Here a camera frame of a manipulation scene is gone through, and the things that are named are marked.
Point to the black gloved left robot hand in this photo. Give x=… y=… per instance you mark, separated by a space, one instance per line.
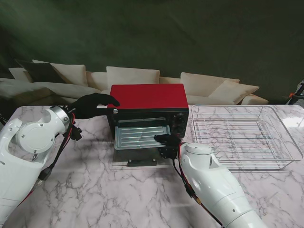
x=85 y=107

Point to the ribbed metal baking tray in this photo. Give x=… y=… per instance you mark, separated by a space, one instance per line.
x=135 y=139

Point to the red black toaster oven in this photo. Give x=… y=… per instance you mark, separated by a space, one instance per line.
x=147 y=95

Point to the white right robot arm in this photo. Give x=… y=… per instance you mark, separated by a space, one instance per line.
x=209 y=180

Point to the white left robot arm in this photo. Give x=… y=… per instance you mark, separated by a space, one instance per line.
x=28 y=142

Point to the black oven knob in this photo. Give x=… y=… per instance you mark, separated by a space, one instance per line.
x=179 y=121
x=179 y=129

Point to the small beige sofa cushion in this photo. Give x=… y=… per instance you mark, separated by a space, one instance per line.
x=105 y=92

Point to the long beige sofa cushion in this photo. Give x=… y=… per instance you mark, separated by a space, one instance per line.
x=59 y=89

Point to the dark brown sofa cushion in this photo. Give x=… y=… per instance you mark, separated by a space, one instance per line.
x=40 y=72

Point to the beige sofa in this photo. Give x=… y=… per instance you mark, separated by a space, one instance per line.
x=171 y=79

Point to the black stand with orange part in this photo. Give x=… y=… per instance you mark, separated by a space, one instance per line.
x=297 y=95

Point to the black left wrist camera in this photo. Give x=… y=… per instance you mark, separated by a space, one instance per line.
x=76 y=134

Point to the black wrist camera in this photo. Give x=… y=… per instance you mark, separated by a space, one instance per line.
x=76 y=134
x=168 y=152

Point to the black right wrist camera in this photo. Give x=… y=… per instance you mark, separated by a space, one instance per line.
x=168 y=152

